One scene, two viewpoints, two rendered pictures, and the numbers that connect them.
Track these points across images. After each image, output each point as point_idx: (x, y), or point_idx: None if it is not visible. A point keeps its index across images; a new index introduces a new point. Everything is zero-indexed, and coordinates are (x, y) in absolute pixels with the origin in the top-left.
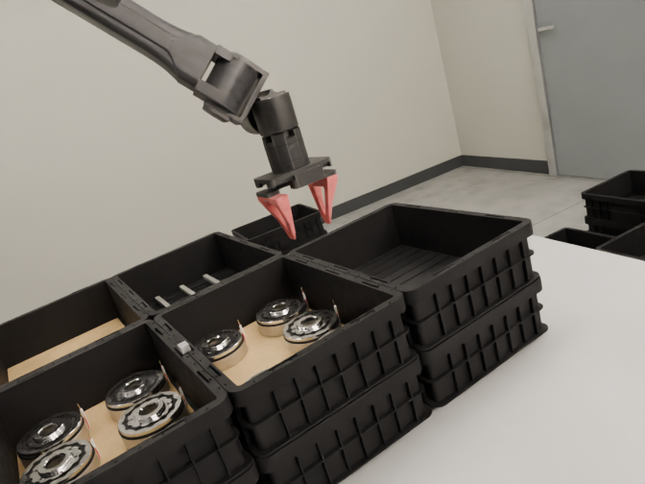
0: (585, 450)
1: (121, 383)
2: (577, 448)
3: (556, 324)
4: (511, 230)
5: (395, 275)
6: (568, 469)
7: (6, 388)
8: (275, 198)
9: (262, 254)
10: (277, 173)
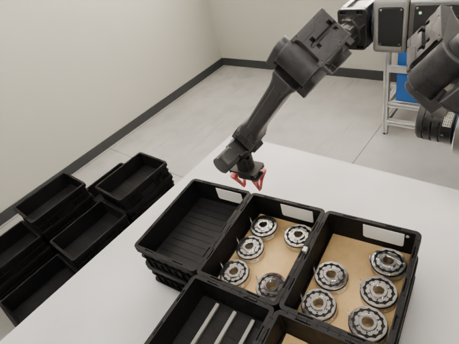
0: (269, 194)
1: (317, 317)
2: (268, 195)
3: None
4: (202, 181)
5: (188, 246)
6: (277, 195)
7: (371, 343)
8: (265, 169)
9: (182, 299)
10: (254, 165)
